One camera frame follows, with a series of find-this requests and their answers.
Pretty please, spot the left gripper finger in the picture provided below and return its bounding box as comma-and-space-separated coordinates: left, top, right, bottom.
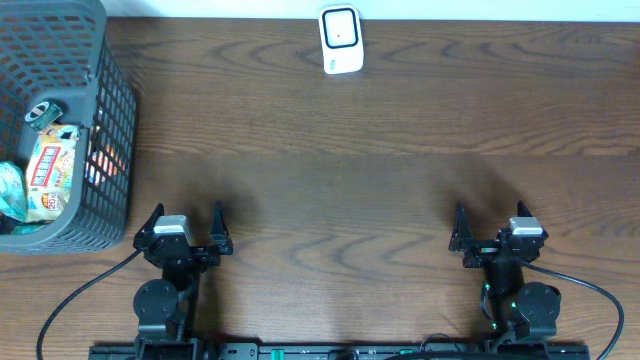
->
209, 201, 229, 245
135, 203, 164, 240

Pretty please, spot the orange small snack box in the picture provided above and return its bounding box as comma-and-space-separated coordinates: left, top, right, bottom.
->
85, 145, 127, 186

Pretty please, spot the yellow wet wipes pack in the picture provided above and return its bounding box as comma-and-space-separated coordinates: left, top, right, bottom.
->
26, 124, 80, 222

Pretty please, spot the teal snack packet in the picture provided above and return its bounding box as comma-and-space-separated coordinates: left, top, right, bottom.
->
1, 162, 27, 222

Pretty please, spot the dark green round-label packet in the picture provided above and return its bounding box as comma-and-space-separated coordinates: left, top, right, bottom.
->
24, 100, 63, 132

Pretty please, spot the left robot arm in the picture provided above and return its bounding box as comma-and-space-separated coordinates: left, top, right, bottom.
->
133, 203, 233, 360

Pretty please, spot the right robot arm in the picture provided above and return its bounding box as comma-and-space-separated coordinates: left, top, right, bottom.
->
448, 201, 561, 353

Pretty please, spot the white barcode scanner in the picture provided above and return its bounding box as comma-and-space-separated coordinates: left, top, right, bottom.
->
318, 4, 364, 75

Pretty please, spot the dark grey plastic basket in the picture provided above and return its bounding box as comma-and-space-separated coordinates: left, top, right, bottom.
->
1, 0, 137, 255

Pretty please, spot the right black cable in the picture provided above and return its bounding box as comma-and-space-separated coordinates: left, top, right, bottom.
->
514, 254, 626, 360

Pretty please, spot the black cable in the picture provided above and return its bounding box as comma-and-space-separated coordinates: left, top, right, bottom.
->
35, 249, 144, 360
514, 254, 626, 360

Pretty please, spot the left black cable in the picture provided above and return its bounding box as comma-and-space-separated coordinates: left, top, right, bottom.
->
35, 249, 144, 360

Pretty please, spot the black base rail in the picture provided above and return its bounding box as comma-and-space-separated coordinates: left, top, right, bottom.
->
88, 342, 591, 360

